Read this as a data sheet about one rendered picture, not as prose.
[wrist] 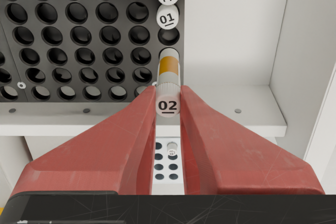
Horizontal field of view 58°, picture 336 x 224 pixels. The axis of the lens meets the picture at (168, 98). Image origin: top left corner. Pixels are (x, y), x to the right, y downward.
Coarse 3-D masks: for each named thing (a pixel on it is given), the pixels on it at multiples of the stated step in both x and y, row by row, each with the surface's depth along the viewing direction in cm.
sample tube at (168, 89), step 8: (168, 48) 16; (160, 56) 16; (168, 56) 15; (176, 56) 16; (160, 64) 15; (168, 64) 14; (176, 64) 15; (160, 72) 14; (168, 72) 14; (176, 72) 14; (160, 80) 14; (168, 80) 13; (176, 80) 14; (160, 88) 13; (168, 88) 13; (176, 88) 13; (160, 96) 12; (168, 96) 12; (176, 96) 12; (160, 104) 12; (168, 104) 12; (176, 104) 12; (160, 112) 13; (168, 112) 13; (176, 112) 13
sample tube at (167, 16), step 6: (162, 6) 17; (168, 6) 17; (174, 6) 17; (162, 12) 16; (168, 12) 16; (174, 12) 16; (156, 18) 17; (162, 18) 17; (168, 18) 17; (174, 18) 17; (162, 24) 17; (168, 24) 17; (174, 24) 17
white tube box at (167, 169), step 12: (156, 144) 39; (156, 156) 40; (168, 156) 39; (180, 156) 39; (156, 168) 40; (168, 168) 40; (180, 168) 40; (156, 180) 41; (168, 180) 41; (180, 180) 41
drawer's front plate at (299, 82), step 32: (288, 0) 23; (320, 0) 18; (288, 32) 23; (320, 32) 18; (288, 64) 23; (320, 64) 18; (288, 96) 23; (320, 96) 18; (288, 128) 23; (320, 128) 19; (320, 160) 20
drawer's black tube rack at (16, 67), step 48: (0, 0) 18; (48, 0) 17; (96, 0) 17; (144, 0) 17; (0, 48) 19; (48, 48) 19; (96, 48) 19; (144, 48) 19; (0, 96) 21; (48, 96) 22; (96, 96) 22
